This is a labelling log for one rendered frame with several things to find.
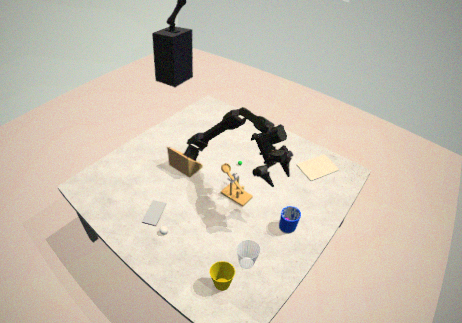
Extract white ball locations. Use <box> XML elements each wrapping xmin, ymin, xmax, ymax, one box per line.
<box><xmin>159</xmin><ymin>226</ymin><xmax>168</xmax><ymax>235</ymax></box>

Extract blue cup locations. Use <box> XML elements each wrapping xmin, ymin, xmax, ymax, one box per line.
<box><xmin>279</xmin><ymin>206</ymin><xmax>301</xmax><ymax>234</ymax></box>

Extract olive yellow cup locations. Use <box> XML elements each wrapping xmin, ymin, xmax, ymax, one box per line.
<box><xmin>209</xmin><ymin>261</ymin><xmax>236</xmax><ymax>291</ymax></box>

